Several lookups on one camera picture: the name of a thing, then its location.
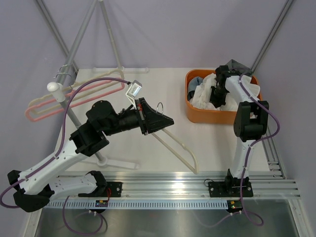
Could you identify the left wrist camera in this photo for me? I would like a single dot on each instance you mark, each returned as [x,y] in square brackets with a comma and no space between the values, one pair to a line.
[132,92]

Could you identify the white slotted cable duct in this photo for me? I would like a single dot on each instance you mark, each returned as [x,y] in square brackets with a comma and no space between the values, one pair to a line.
[140,204]

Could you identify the left frame post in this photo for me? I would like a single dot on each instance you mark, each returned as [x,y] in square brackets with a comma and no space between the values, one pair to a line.
[47,17]

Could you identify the right frame post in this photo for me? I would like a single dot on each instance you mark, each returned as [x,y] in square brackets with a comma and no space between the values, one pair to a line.
[285,10]

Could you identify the grey pleated skirt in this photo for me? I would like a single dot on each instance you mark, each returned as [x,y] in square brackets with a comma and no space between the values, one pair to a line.
[235,65]

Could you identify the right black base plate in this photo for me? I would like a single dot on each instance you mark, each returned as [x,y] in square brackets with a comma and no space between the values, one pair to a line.
[229,188]

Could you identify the blue denim skirt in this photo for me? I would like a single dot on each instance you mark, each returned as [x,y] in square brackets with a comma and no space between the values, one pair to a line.
[196,81]

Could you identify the aluminium mounting rail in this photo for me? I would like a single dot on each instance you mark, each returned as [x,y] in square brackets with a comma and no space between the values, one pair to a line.
[186,185]

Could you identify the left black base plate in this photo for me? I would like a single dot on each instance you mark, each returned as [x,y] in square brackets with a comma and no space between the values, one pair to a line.
[112,190]

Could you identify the cream plastic hanger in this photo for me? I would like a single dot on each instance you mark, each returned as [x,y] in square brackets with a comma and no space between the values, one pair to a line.
[69,90]

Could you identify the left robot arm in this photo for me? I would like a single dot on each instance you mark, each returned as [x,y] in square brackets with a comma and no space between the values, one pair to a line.
[37,186]

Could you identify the silver clothes rack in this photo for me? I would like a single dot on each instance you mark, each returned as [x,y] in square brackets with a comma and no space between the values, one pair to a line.
[56,87]

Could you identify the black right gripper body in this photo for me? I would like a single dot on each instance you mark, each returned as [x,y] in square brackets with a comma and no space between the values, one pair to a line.
[218,96]

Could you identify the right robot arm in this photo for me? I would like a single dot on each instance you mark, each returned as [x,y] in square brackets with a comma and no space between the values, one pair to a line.
[249,126]

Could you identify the pink hanger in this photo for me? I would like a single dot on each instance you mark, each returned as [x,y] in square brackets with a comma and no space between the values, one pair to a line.
[47,106]

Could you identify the frame post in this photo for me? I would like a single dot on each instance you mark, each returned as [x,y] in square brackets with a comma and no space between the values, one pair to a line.
[285,10]
[47,17]

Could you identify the orange plastic basket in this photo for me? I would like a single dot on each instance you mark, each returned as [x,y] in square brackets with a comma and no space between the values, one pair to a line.
[208,116]

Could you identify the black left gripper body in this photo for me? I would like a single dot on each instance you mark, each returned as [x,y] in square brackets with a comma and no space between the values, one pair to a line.
[132,119]

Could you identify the white pleated skirt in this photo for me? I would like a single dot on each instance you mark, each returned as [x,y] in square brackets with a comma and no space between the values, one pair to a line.
[239,88]

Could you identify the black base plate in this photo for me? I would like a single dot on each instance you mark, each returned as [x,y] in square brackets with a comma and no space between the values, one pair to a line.
[112,190]
[229,188]

